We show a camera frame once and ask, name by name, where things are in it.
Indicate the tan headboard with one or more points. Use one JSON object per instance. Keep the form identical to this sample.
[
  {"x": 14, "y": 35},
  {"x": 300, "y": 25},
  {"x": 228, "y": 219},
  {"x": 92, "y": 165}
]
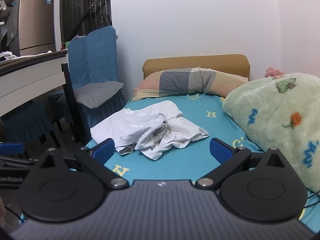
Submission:
[{"x": 195, "y": 61}]

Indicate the chair with blue quilted cover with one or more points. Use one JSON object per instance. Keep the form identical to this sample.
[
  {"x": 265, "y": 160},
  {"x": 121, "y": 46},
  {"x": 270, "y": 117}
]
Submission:
[{"x": 100, "y": 55}]

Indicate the grey cushion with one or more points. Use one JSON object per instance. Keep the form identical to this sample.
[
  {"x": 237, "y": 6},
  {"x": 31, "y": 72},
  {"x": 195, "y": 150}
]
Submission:
[{"x": 95, "y": 93}]

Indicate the chair with dark blue skirt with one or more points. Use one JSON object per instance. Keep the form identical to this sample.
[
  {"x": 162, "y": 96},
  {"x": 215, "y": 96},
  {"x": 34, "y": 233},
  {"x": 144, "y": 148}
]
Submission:
[{"x": 22, "y": 122}]

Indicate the white shirt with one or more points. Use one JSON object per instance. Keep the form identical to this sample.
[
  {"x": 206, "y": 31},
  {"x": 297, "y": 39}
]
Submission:
[{"x": 150, "y": 127}]

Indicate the white desk with black legs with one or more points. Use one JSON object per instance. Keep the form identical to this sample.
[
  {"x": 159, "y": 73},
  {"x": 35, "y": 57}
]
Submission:
[{"x": 25, "y": 80}]

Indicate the pink plush toy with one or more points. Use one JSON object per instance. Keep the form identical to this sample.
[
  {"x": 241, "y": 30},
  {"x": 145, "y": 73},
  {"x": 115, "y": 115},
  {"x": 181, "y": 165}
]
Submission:
[{"x": 272, "y": 72}]

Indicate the gold refrigerator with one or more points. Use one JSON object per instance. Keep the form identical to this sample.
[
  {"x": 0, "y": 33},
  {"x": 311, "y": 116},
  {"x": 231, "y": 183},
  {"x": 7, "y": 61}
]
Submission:
[{"x": 35, "y": 25}]

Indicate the blue patterned bed sheet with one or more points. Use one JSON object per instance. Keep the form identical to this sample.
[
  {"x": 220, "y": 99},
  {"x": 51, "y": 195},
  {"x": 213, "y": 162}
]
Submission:
[{"x": 200, "y": 120}]

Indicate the white plastic bag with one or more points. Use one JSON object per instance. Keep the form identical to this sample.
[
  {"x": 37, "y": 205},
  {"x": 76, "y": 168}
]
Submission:
[{"x": 7, "y": 55}]

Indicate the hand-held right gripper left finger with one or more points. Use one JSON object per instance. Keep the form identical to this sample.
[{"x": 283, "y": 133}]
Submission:
[{"x": 103, "y": 151}]

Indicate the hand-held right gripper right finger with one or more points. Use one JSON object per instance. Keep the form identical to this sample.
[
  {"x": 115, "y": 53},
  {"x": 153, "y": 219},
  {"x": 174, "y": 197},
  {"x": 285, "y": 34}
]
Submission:
[{"x": 220, "y": 151}]

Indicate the dark grille door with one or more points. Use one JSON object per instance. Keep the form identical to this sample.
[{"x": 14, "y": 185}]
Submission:
[{"x": 75, "y": 10}]

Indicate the grey hanging cloth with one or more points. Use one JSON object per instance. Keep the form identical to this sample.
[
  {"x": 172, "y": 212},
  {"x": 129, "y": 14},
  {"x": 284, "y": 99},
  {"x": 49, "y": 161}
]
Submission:
[{"x": 12, "y": 27}]

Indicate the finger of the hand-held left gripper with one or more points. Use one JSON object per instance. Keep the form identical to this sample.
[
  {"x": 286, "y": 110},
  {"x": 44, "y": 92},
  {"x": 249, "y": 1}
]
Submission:
[{"x": 11, "y": 148}]

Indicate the patchwork pillow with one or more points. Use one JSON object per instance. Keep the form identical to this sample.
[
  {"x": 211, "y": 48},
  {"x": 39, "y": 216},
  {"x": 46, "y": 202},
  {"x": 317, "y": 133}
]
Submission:
[{"x": 180, "y": 82}]

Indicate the green fleece blanket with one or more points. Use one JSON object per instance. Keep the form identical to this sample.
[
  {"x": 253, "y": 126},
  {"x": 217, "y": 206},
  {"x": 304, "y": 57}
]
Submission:
[{"x": 270, "y": 110}]

